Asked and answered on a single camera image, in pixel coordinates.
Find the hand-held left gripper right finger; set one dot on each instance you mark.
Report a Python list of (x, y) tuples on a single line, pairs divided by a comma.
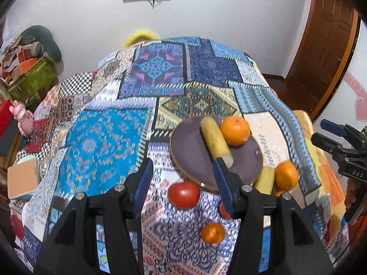
[(222, 182)]

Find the orange cardboard box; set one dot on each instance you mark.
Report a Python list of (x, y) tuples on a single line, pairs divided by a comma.
[(25, 65)]

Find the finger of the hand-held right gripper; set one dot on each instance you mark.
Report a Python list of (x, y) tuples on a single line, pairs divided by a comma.
[(324, 141), (332, 127)]

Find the grey-green pillow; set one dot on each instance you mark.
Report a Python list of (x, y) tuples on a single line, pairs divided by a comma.
[(47, 41)]

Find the patchwork printed blanket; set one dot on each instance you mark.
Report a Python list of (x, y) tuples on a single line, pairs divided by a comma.
[(109, 137)]

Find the green patterned box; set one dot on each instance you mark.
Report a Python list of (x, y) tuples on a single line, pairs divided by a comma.
[(34, 83)]

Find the pink toy figure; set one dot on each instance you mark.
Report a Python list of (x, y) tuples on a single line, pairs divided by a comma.
[(24, 120)]

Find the short yellow banana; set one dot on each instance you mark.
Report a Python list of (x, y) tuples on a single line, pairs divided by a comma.
[(264, 180)]

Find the orange yellow bedsheet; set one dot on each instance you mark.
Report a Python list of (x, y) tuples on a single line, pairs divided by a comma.
[(329, 183)]

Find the small orange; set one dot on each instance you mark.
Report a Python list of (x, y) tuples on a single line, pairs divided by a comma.
[(212, 233)]

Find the round dark wooden plate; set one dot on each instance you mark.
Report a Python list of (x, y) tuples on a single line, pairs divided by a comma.
[(189, 146)]

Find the yellow plush cushion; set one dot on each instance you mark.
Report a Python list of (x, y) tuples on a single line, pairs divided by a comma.
[(140, 37)]

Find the brown book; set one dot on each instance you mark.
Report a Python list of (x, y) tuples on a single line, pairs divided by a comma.
[(23, 179)]

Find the red tomato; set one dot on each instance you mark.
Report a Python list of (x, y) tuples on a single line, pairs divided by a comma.
[(183, 194), (222, 211)]

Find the brown wooden door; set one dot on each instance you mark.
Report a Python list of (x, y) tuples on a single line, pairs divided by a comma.
[(321, 48)]

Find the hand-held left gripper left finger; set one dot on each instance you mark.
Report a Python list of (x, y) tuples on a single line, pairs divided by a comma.
[(144, 177)]

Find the red box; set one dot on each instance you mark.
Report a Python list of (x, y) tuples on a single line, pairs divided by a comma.
[(6, 119)]

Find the long yellow banana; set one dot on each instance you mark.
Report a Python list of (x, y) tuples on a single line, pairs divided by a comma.
[(213, 140)]

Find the large orange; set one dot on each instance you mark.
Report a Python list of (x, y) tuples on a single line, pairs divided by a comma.
[(235, 130), (286, 175)]

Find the pink heart sticker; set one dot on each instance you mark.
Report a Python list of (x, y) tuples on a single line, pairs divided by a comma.
[(359, 100)]

